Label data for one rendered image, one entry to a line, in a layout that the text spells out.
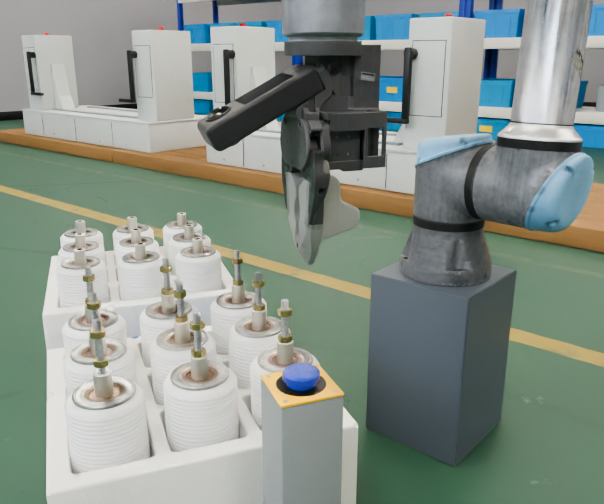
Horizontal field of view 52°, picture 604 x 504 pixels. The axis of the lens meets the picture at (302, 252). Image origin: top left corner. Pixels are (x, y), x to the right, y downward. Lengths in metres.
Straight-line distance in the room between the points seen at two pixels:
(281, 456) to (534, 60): 0.61
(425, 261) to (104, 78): 7.24
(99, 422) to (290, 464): 0.24
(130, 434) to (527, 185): 0.62
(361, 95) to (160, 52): 3.47
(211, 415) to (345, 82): 0.44
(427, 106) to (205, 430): 2.12
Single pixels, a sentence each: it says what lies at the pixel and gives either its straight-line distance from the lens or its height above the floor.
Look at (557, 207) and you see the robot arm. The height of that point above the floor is 0.45.
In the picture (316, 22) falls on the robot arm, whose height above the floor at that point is 0.68.
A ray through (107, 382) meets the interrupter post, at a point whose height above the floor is 0.27.
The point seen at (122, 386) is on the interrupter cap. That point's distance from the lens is 0.83.
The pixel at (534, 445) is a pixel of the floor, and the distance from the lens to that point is 1.21.
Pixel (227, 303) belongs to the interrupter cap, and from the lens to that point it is 1.06.
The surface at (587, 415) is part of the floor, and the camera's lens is 1.34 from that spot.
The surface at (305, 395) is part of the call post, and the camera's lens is 0.66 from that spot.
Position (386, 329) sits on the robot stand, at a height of 0.21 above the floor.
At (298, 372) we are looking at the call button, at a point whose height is 0.33.
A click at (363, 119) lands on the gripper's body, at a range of 0.59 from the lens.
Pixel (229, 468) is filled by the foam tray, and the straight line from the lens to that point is 0.83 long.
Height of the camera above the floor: 0.65
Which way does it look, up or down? 17 degrees down
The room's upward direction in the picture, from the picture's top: straight up
